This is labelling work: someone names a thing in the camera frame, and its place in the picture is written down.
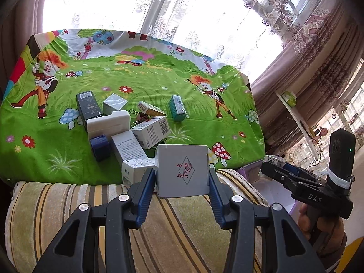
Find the person's right hand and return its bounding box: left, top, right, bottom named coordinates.
left=298, top=203, right=346, bottom=252

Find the yellow and white box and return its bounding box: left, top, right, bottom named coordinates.
left=137, top=101, right=168, bottom=118

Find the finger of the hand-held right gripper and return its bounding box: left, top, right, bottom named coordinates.
left=282, top=163, right=326, bottom=182
left=261, top=162, right=302, bottom=190

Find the brown patterned curtain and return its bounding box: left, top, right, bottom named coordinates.
left=250, top=0, right=364, bottom=148

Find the small pink ornament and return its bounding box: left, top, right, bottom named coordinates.
left=310, top=125, right=328, bottom=140

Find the white box with red logo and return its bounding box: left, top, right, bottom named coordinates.
left=155, top=144, right=210, bottom=199

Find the green tissue box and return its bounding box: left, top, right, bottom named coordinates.
left=281, top=91, right=298, bottom=107

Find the long white text box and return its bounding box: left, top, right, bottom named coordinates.
left=111, top=131, right=148, bottom=162

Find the green cartoon printed blanket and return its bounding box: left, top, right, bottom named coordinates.
left=0, top=28, right=266, bottom=187

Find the white box with blue label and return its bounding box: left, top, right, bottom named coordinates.
left=122, top=158, right=156, bottom=188

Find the plain brown curtain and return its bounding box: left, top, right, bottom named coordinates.
left=0, top=0, right=57, bottom=91

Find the person's right forearm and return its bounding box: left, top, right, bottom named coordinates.
left=318, top=247, right=347, bottom=273

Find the white rounded case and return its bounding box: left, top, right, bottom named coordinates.
left=86, top=110, right=131, bottom=140

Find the white wall shelf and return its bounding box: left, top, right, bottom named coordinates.
left=274, top=91, right=325, bottom=171

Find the striped beige cushion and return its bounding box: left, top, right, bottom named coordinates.
left=8, top=168, right=285, bottom=273

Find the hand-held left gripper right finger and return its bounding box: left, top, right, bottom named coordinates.
left=208, top=167, right=326, bottom=273

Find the purple storage box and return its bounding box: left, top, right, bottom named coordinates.
left=237, top=159, right=298, bottom=214

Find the silver cube box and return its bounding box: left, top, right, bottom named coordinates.
left=102, top=93, right=128, bottom=116

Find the white box with barcode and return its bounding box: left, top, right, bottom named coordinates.
left=130, top=116, right=171, bottom=150

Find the small white patterned box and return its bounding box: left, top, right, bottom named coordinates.
left=263, top=155, right=286, bottom=167

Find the white lace sheer curtain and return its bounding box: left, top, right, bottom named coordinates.
left=43, top=0, right=302, bottom=71

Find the brown binder clip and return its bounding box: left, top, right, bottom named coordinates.
left=129, top=109, right=150, bottom=127

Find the teal box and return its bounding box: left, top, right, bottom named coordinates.
left=169, top=95, right=188, bottom=122

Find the small blue box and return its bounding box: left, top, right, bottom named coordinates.
left=89, top=134, right=111, bottom=162

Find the yellow object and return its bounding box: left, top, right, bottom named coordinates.
left=345, top=237, right=364, bottom=263

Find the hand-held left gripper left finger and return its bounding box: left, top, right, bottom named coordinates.
left=33, top=167, right=156, bottom=273

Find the tall black box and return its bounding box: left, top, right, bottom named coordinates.
left=76, top=91, right=103, bottom=133

